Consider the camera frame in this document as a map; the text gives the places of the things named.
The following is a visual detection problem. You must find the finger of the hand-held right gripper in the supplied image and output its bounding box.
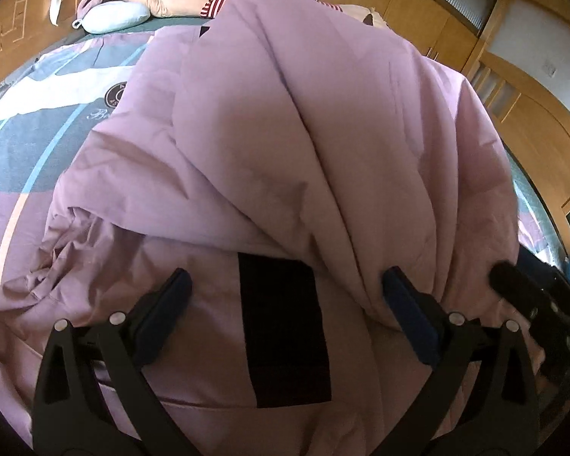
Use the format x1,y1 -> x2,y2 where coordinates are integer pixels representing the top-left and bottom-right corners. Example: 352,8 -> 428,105
517,246 -> 570,291
489,259 -> 570,344

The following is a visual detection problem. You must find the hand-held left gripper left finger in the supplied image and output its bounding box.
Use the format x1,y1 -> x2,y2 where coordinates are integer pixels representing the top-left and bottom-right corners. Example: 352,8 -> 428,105
32,268 -> 193,456

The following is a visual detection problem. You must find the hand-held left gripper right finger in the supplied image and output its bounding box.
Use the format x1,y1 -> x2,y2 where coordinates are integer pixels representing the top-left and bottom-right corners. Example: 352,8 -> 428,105
382,266 -> 542,456

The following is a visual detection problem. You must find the pink quilt with black patch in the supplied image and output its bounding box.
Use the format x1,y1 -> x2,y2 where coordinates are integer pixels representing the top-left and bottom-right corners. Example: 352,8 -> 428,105
0,0 -> 547,456

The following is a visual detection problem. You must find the wooden footboard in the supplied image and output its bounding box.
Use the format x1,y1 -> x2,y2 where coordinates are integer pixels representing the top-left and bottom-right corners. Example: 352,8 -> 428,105
461,52 -> 570,267

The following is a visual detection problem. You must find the pink and grey patterned bedsheet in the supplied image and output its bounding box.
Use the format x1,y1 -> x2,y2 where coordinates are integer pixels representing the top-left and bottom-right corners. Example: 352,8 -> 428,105
0,28 -> 564,314

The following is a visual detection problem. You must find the light blue neck pillow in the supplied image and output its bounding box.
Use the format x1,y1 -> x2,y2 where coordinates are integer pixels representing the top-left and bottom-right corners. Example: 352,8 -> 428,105
73,0 -> 152,35

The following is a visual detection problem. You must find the wooden headboard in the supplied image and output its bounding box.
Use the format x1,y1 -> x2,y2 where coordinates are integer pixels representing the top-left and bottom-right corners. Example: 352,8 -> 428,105
0,0 -> 124,100

